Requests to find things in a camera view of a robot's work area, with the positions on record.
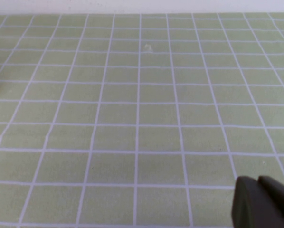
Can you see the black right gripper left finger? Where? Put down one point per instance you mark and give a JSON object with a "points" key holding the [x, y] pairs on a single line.
{"points": [[251, 206]]}

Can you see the green grid cutting mat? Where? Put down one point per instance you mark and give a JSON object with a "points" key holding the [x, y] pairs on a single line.
{"points": [[137, 114]]}

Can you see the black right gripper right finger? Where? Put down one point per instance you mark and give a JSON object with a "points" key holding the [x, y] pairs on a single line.
{"points": [[283, 199]]}

